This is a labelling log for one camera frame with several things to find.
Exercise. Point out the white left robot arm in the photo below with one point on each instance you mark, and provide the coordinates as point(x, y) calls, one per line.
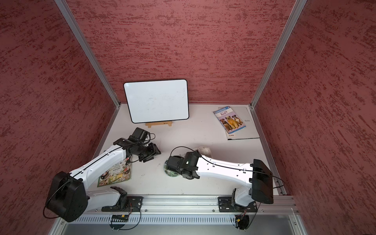
point(69, 197)

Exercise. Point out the dog picture book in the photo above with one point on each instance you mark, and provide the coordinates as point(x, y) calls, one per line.
point(229, 120)

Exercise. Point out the left corner aluminium post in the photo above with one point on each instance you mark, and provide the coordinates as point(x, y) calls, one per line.
point(71, 21)

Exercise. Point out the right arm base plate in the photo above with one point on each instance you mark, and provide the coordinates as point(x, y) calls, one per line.
point(225, 205)

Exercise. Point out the aluminium front rail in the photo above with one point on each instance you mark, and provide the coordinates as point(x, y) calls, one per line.
point(189, 215)

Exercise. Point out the small wooden easel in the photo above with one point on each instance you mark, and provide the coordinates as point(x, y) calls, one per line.
point(150, 124)

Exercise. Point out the right corner aluminium post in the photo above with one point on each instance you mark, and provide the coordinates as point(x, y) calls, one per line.
point(285, 35)

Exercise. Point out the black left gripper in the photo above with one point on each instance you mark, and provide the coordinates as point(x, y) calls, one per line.
point(153, 149)

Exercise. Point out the white dry-erase board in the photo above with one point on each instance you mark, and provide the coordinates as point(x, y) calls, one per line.
point(155, 101)

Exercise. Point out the green leaf pattern bowl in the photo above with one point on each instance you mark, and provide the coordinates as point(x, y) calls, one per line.
point(169, 172)

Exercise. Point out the clear oats bag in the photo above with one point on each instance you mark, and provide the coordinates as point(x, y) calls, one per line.
point(206, 151)

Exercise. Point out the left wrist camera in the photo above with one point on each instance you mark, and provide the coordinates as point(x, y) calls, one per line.
point(140, 136)

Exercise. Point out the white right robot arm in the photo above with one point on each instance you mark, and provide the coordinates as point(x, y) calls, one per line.
point(255, 178)

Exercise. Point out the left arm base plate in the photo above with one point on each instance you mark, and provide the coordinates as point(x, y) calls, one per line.
point(125, 204)

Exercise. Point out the corner aluminium post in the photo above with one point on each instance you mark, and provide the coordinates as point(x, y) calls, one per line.
point(71, 21)
point(285, 35)

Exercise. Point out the colourful picture book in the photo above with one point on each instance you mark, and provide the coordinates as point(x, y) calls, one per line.
point(118, 173)

